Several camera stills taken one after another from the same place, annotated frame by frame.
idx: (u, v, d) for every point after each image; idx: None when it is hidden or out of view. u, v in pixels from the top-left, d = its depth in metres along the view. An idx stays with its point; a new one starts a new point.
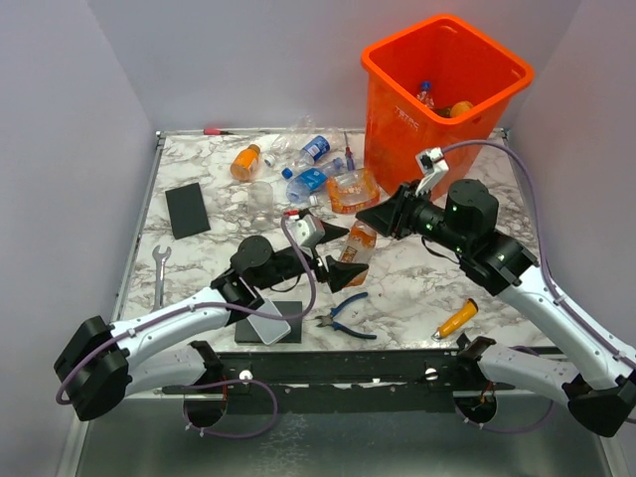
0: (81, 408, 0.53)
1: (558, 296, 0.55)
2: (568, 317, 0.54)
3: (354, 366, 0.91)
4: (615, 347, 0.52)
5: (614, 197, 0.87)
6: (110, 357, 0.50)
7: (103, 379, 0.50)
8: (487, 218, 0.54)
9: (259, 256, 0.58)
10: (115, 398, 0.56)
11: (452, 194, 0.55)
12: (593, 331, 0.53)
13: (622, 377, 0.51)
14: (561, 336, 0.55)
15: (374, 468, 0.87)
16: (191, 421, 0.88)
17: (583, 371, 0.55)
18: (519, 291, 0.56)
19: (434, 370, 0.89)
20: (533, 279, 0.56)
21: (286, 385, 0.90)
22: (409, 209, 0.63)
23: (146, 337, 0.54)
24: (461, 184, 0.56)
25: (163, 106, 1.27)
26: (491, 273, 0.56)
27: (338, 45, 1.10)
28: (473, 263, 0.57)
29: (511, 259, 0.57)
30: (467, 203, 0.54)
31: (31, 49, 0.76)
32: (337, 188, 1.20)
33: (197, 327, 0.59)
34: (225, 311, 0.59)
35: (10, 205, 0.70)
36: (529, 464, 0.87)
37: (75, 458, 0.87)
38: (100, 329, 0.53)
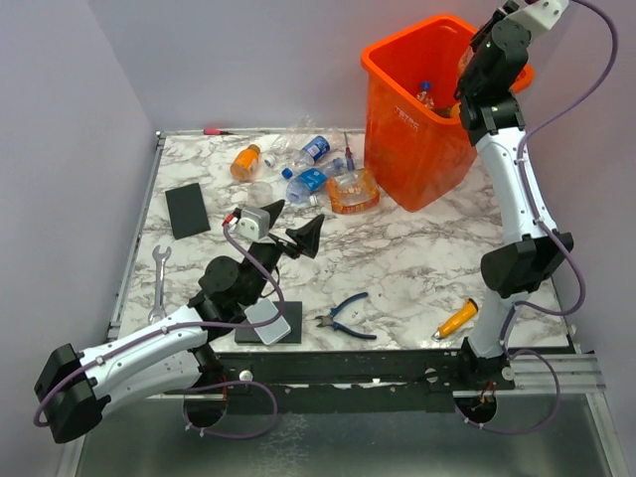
0: (56, 433, 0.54)
1: (520, 157, 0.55)
2: (516, 176, 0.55)
3: (354, 366, 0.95)
4: (540, 213, 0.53)
5: (615, 196, 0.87)
6: (77, 387, 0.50)
7: (72, 407, 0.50)
8: (508, 70, 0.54)
9: (226, 279, 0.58)
10: (94, 420, 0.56)
11: (495, 30, 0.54)
12: (531, 195, 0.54)
13: (530, 237, 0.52)
14: (503, 189, 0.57)
15: (374, 468, 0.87)
16: (191, 421, 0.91)
17: (504, 227, 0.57)
18: (489, 141, 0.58)
19: (434, 370, 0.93)
20: (511, 135, 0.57)
21: (286, 386, 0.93)
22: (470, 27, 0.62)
23: (115, 364, 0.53)
24: (512, 26, 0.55)
25: (163, 107, 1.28)
26: (477, 119, 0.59)
27: (339, 44, 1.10)
28: (469, 104, 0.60)
29: (504, 117, 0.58)
30: (502, 45, 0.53)
31: (32, 49, 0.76)
32: (337, 188, 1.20)
33: (173, 349, 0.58)
34: (201, 331, 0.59)
35: (11, 205, 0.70)
36: (529, 464, 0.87)
37: (75, 457, 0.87)
38: (70, 357, 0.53)
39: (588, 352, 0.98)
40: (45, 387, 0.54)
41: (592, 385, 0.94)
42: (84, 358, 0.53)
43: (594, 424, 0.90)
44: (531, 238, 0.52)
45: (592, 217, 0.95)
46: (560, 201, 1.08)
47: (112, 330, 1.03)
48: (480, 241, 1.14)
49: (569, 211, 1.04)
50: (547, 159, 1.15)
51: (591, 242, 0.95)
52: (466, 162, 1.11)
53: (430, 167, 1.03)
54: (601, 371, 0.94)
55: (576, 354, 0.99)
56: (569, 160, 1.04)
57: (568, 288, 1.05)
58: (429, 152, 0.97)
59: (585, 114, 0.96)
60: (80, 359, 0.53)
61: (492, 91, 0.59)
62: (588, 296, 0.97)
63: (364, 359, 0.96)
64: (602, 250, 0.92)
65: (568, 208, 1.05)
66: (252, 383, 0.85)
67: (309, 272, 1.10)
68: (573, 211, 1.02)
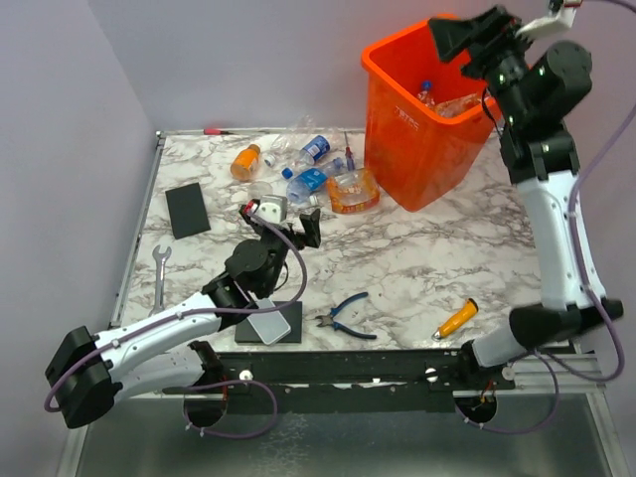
0: (68, 418, 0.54)
1: (572, 211, 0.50)
2: (565, 233, 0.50)
3: (354, 365, 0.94)
4: (589, 279, 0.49)
5: (615, 196, 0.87)
6: (93, 369, 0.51)
7: (86, 390, 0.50)
8: (566, 101, 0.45)
9: (254, 260, 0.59)
10: (104, 405, 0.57)
11: (551, 52, 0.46)
12: (580, 258, 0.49)
13: (574, 304, 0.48)
14: (547, 242, 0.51)
15: (374, 468, 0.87)
16: (191, 421, 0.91)
17: (544, 283, 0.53)
18: (538, 188, 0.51)
19: (434, 370, 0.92)
20: (560, 180, 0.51)
21: (286, 385, 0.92)
22: (497, 52, 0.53)
23: (130, 347, 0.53)
24: (569, 47, 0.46)
25: (163, 107, 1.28)
26: (523, 158, 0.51)
27: (339, 44, 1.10)
28: (514, 140, 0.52)
29: (556, 156, 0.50)
30: (560, 72, 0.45)
31: (31, 50, 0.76)
32: (337, 188, 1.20)
33: (186, 334, 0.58)
34: (214, 317, 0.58)
35: (11, 206, 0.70)
36: (529, 464, 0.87)
37: (76, 457, 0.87)
38: (84, 340, 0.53)
39: (588, 352, 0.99)
40: (59, 371, 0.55)
41: (592, 385, 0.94)
42: (100, 341, 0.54)
43: (595, 424, 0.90)
44: (577, 309, 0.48)
45: (592, 218, 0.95)
46: None
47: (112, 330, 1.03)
48: (480, 241, 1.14)
49: None
50: None
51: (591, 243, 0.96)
52: (465, 161, 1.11)
53: (430, 167, 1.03)
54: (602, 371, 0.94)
55: (577, 353, 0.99)
56: None
57: None
58: (429, 152, 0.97)
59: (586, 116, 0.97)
60: (96, 342, 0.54)
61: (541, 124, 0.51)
62: None
63: (364, 359, 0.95)
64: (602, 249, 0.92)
65: None
66: (252, 382, 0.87)
67: (309, 271, 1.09)
68: None
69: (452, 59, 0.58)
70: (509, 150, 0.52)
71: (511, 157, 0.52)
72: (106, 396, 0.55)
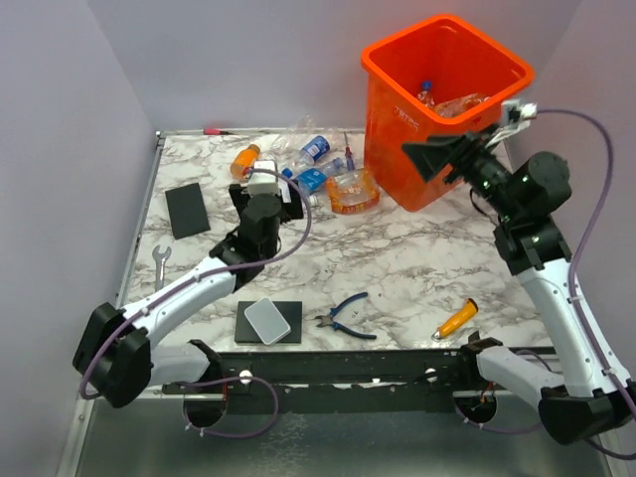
0: (109, 397, 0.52)
1: (574, 295, 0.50)
2: (573, 317, 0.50)
3: (354, 365, 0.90)
4: (609, 363, 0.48)
5: (615, 196, 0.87)
6: (131, 337, 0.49)
7: (127, 360, 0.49)
8: (553, 205, 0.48)
9: (272, 210, 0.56)
10: (144, 381, 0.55)
11: (532, 164, 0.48)
12: (594, 341, 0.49)
13: (601, 392, 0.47)
14: (559, 333, 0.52)
15: (373, 468, 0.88)
16: (192, 421, 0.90)
17: (566, 375, 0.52)
18: (537, 276, 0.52)
19: (434, 370, 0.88)
20: (556, 268, 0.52)
21: (286, 386, 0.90)
22: (476, 157, 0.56)
23: (159, 313, 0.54)
24: (548, 156, 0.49)
25: (163, 107, 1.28)
26: (516, 251, 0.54)
27: (339, 44, 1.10)
28: (505, 235, 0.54)
29: (546, 247, 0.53)
30: (543, 182, 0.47)
31: (31, 49, 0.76)
32: (337, 188, 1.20)
33: (206, 295, 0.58)
34: (230, 275, 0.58)
35: (10, 205, 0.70)
36: (529, 464, 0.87)
37: (75, 457, 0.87)
38: (111, 313, 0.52)
39: None
40: (89, 352, 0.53)
41: None
42: (127, 312, 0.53)
43: None
44: (605, 395, 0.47)
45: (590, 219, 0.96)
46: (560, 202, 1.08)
47: None
48: (480, 241, 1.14)
49: (570, 212, 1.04)
50: None
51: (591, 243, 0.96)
52: None
53: None
54: None
55: None
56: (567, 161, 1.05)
57: None
58: None
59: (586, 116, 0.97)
60: (123, 314, 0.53)
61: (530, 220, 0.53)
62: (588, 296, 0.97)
63: (365, 359, 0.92)
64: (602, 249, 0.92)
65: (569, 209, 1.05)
66: (256, 378, 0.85)
67: (309, 271, 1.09)
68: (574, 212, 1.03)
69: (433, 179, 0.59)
70: (502, 244, 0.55)
71: (505, 249, 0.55)
72: (145, 367, 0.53)
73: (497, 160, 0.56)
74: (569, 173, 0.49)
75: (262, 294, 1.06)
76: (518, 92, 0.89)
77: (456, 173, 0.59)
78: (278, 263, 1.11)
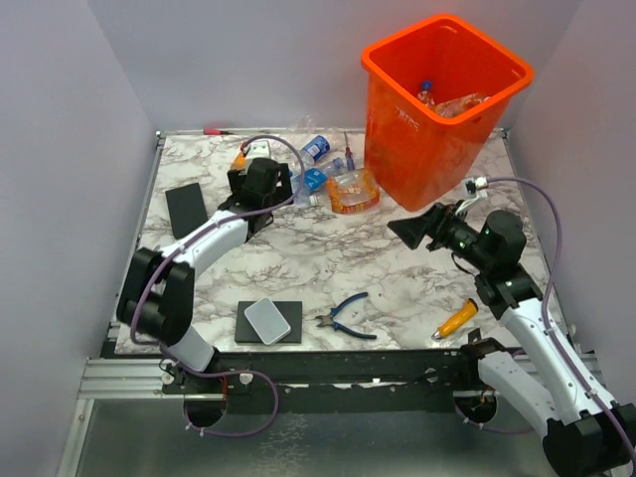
0: (162, 329, 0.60)
1: (550, 327, 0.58)
2: (552, 347, 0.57)
3: (354, 365, 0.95)
4: (590, 386, 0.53)
5: (614, 196, 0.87)
6: (177, 268, 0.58)
7: (176, 287, 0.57)
8: (513, 249, 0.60)
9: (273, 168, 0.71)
10: (186, 314, 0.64)
11: (490, 220, 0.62)
12: (574, 368, 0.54)
13: (587, 412, 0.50)
14: (543, 365, 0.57)
15: (373, 468, 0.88)
16: (192, 421, 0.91)
17: (558, 406, 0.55)
18: (514, 314, 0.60)
19: (434, 370, 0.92)
20: (531, 307, 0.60)
21: (286, 385, 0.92)
22: (448, 226, 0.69)
23: (194, 250, 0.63)
24: (503, 214, 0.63)
25: (163, 106, 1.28)
26: (494, 296, 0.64)
27: (339, 44, 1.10)
28: (484, 283, 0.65)
29: (519, 291, 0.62)
30: (500, 230, 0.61)
31: (29, 48, 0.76)
32: (337, 188, 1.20)
33: (226, 240, 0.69)
34: (242, 222, 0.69)
35: (10, 205, 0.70)
36: (528, 464, 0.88)
37: (76, 458, 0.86)
38: (150, 255, 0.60)
39: (588, 352, 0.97)
40: (133, 295, 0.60)
41: None
42: (165, 252, 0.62)
43: None
44: (591, 414, 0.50)
45: (590, 219, 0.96)
46: (560, 202, 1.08)
47: (112, 329, 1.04)
48: None
49: (569, 212, 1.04)
50: (546, 160, 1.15)
51: (590, 243, 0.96)
52: (465, 162, 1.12)
53: (430, 168, 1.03)
54: (602, 371, 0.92)
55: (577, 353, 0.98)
56: (567, 161, 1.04)
57: (567, 288, 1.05)
58: (430, 152, 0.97)
59: (585, 115, 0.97)
60: (162, 254, 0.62)
61: (502, 269, 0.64)
62: (587, 296, 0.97)
63: (364, 359, 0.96)
64: (602, 249, 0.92)
65: (568, 210, 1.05)
66: (257, 372, 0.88)
67: (309, 271, 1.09)
68: (573, 212, 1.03)
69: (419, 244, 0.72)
70: (483, 291, 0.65)
71: (486, 296, 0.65)
72: (187, 299, 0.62)
73: (466, 224, 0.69)
74: (523, 224, 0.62)
75: (262, 294, 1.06)
76: (519, 91, 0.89)
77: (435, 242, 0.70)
78: (278, 263, 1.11)
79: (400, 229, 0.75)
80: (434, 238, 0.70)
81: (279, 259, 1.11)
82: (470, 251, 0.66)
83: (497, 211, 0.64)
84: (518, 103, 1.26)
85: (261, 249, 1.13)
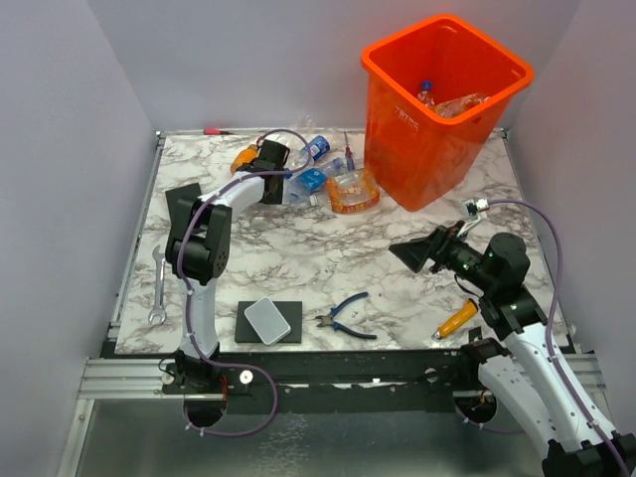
0: (209, 266, 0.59)
1: (553, 355, 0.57)
2: (555, 374, 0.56)
3: (354, 366, 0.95)
4: (592, 415, 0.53)
5: (616, 196, 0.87)
6: (218, 208, 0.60)
7: (221, 224, 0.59)
8: (517, 271, 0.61)
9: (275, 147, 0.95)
10: (226, 256, 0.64)
11: (494, 242, 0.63)
12: (577, 397, 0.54)
13: (588, 442, 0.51)
14: (546, 392, 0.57)
15: (373, 467, 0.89)
16: (192, 421, 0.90)
17: (560, 433, 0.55)
18: (518, 340, 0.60)
19: (433, 369, 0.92)
20: (534, 331, 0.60)
21: (286, 385, 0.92)
22: (451, 247, 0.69)
23: (227, 198, 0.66)
24: (506, 236, 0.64)
25: (163, 106, 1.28)
26: (499, 319, 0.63)
27: (340, 44, 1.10)
28: (489, 306, 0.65)
29: (522, 312, 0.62)
30: (504, 253, 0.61)
31: (30, 50, 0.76)
32: (337, 188, 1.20)
33: (246, 195, 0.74)
34: (259, 180, 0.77)
35: (10, 205, 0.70)
36: (529, 465, 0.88)
37: (75, 458, 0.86)
38: (191, 200, 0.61)
39: (588, 352, 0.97)
40: (177, 236, 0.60)
41: (592, 385, 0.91)
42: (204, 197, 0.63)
43: None
44: (593, 445, 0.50)
45: (589, 219, 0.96)
46: (560, 201, 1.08)
47: (112, 329, 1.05)
48: (481, 241, 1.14)
49: (569, 212, 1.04)
50: (547, 159, 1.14)
51: (590, 243, 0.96)
52: (465, 161, 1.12)
53: (431, 168, 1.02)
54: (601, 371, 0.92)
55: (577, 354, 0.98)
56: (567, 161, 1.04)
57: (568, 288, 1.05)
58: (429, 153, 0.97)
59: (586, 116, 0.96)
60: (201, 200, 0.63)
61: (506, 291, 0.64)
62: (587, 296, 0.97)
63: (364, 359, 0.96)
64: (602, 249, 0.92)
65: (568, 210, 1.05)
66: (258, 369, 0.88)
67: (310, 272, 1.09)
68: (573, 212, 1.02)
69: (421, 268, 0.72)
70: (488, 312, 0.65)
71: (490, 318, 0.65)
72: (227, 239, 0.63)
73: (467, 245, 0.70)
74: (525, 245, 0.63)
75: (262, 294, 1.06)
76: (519, 91, 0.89)
77: (436, 264, 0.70)
78: (278, 263, 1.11)
79: (400, 250, 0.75)
80: (435, 260, 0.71)
81: (279, 259, 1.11)
82: (473, 273, 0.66)
83: (500, 233, 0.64)
84: (518, 102, 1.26)
85: (260, 249, 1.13)
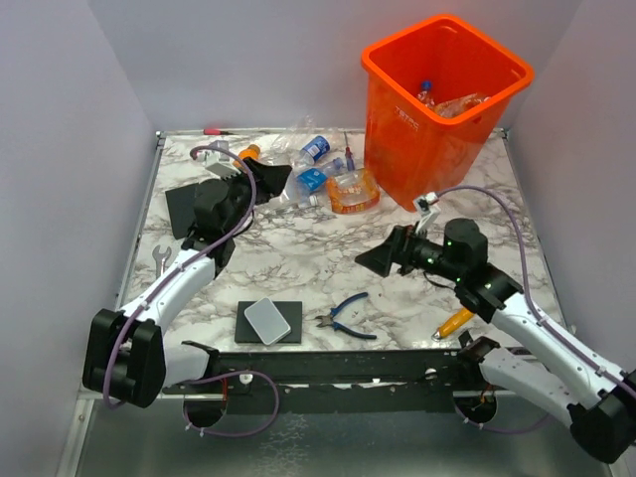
0: (135, 397, 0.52)
1: (540, 318, 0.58)
2: (549, 336, 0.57)
3: (354, 366, 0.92)
4: (597, 363, 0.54)
5: (616, 196, 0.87)
6: (141, 329, 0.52)
7: (145, 350, 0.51)
8: (481, 253, 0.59)
9: (218, 192, 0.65)
10: (160, 375, 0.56)
11: (448, 232, 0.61)
12: (577, 351, 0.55)
13: (604, 391, 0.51)
14: (549, 356, 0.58)
15: (374, 467, 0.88)
16: (192, 421, 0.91)
17: (575, 394, 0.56)
18: (505, 315, 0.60)
19: (434, 369, 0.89)
20: (516, 302, 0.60)
21: (286, 386, 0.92)
22: (412, 244, 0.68)
23: (158, 303, 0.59)
24: (456, 223, 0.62)
25: (163, 107, 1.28)
26: (479, 303, 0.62)
27: (340, 44, 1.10)
28: (466, 292, 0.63)
29: (497, 288, 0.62)
30: (460, 238, 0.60)
31: (31, 49, 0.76)
32: (337, 188, 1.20)
33: (193, 282, 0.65)
34: (209, 259, 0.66)
35: (10, 204, 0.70)
36: (529, 464, 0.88)
37: (75, 459, 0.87)
38: (112, 317, 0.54)
39: None
40: (98, 363, 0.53)
41: None
42: (127, 310, 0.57)
43: None
44: (610, 393, 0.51)
45: (589, 218, 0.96)
46: (561, 201, 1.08)
47: None
48: None
49: (570, 212, 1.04)
50: (547, 159, 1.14)
51: (591, 243, 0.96)
52: (465, 161, 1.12)
53: (431, 168, 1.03)
54: None
55: None
56: (567, 160, 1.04)
57: (568, 288, 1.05)
58: (430, 152, 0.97)
59: (585, 113, 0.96)
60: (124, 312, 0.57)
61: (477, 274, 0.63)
62: (588, 297, 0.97)
63: (365, 359, 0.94)
64: (603, 249, 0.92)
65: (568, 210, 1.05)
66: (255, 373, 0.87)
67: (310, 272, 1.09)
68: (574, 212, 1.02)
69: (389, 271, 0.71)
70: (466, 300, 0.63)
71: (471, 305, 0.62)
72: (160, 357, 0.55)
73: (429, 239, 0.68)
74: (478, 226, 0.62)
75: (262, 294, 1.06)
76: (520, 91, 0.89)
77: (403, 265, 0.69)
78: (278, 263, 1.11)
79: (368, 259, 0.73)
80: (401, 260, 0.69)
81: (279, 259, 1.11)
82: (438, 265, 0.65)
83: (451, 221, 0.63)
84: (518, 103, 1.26)
85: (261, 250, 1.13)
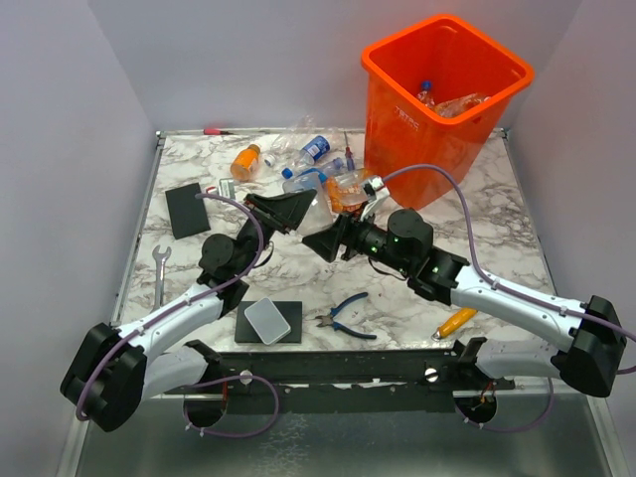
0: (102, 419, 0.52)
1: (493, 282, 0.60)
2: (506, 295, 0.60)
3: (354, 366, 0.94)
4: (558, 304, 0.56)
5: (616, 197, 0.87)
6: (128, 354, 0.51)
7: (125, 378, 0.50)
8: (425, 243, 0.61)
9: (224, 252, 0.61)
10: (135, 399, 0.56)
11: (392, 227, 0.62)
12: (537, 299, 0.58)
13: (574, 329, 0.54)
14: (515, 314, 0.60)
15: (374, 467, 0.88)
16: (192, 421, 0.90)
17: (552, 340, 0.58)
18: (461, 291, 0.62)
19: (434, 370, 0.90)
20: (467, 276, 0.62)
21: (286, 385, 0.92)
22: (358, 232, 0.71)
23: (154, 333, 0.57)
24: (398, 214, 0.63)
25: (163, 107, 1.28)
26: (434, 290, 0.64)
27: (340, 44, 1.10)
28: (418, 281, 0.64)
29: (446, 271, 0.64)
30: (407, 233, 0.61)
31: (30, 50, 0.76)
32: (337, 188, 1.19)
33: (195, 320, 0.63)
34: (217, 299, 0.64)
35: (11, 206, 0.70)
36: (528, 464, 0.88)
37: (75, 458, 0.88)
38: (106, 334, 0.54)
39: None
40: (80, 374, 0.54)
41: None
42: (123, 331, 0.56)
43: (594, 424, 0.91)
44: (579, 329, 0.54)
45: (589, 218, 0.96)
46: (561, 202, 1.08)
47: None
48: (480, 241, 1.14)
49: (571, 211, 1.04)
50: (547, 158, 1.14)
51: (592, 244, 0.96)
52: (466, 161, 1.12)
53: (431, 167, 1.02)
54: None
55: None
56: (567, 160, 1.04)
57: (568, 288, 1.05)
58: (430, 152, 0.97)
59: (585, 113, 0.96)
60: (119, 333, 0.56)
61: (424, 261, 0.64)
62: (587, 297, 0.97)
63: (364, 359, 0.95)
64: (603, 250, 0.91)
65: (569, 209, 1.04)
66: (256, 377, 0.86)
67: (309, 272, 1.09)
68: (574, 212, 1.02)
69: (333, 256, 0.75)
70: (421, 289, 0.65)
71: (426, 293, 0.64)
72: (138, 386, 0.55)
73: (375, 225, 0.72)
74: (419, 215, 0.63)
75: (262, 294, 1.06)
76: (520, 90, 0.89)
77: (350, 247, 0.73)
78: (278, 263, 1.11)
79: (313, 241, 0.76)
80: (348, 244, 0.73)
81: (279, 259, 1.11)
82: (383, 253, 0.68)
83: (391, 214, 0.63)
84: (518, 103, 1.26)
85: None
